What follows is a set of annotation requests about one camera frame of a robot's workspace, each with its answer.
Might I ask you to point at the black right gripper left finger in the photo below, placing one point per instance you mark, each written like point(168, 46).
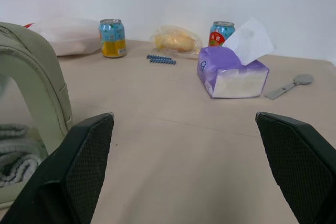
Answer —
point(65, 179)

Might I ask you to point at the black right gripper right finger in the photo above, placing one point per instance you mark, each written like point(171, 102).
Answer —
point(302, 166)

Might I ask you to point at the grey knitted cloth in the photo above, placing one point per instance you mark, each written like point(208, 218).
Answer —
point(15, 155)

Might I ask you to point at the grey metal folding tool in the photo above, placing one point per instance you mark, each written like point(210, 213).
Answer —
point(290, 85)

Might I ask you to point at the olive green backpack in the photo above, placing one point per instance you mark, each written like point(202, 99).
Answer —
point(36, 82)

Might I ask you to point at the purple tissue pack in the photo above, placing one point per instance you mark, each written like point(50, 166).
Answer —
point(231, 69)

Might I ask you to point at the white plastic bag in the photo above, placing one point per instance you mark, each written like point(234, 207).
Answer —
point(68, 35)

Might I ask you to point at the blue and yellow drink can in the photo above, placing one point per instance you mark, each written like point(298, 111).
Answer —
point(113, 38)

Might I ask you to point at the blue and red drink can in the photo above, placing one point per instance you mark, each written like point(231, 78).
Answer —
point(218, 33)

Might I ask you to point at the bread in clear bag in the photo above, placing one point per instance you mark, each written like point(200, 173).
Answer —
point(176, 41)

